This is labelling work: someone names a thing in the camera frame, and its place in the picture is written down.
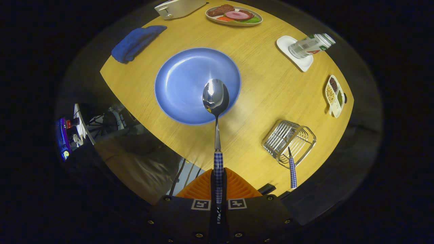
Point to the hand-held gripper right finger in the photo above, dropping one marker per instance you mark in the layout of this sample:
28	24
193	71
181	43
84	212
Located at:
257	220

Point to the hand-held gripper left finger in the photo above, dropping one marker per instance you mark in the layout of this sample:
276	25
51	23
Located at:
183	220

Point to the person's leg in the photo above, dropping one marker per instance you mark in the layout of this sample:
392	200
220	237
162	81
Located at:
135	169

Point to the blue round plate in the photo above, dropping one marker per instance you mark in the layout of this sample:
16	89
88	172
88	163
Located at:
183	84

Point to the white panel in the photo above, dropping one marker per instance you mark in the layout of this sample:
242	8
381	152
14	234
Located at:
83	125

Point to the purple device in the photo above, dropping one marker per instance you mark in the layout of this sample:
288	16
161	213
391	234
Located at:
63	139

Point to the white divided bean dish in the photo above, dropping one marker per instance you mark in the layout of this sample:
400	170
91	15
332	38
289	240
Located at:
330	95

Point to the white square coaster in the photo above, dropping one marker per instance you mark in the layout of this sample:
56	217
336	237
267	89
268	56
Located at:
286	44

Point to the white drink bottle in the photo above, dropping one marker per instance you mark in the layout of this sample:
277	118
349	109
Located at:
310	45

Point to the blue folded towel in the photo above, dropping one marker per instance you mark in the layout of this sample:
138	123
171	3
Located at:
135	42

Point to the white oval food plate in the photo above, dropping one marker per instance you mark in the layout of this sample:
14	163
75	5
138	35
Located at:
237	23

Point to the green lettuce leaf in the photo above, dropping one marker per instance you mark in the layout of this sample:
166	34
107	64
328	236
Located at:
252	20

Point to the red tomato slice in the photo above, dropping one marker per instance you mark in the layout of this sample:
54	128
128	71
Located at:
223	18

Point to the pink ham slice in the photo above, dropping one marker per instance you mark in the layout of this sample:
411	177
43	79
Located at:
237	15

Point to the large brown meat slice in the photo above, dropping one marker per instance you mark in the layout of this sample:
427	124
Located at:
220	10

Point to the white toaster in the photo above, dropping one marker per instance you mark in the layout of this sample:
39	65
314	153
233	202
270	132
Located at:
179	6

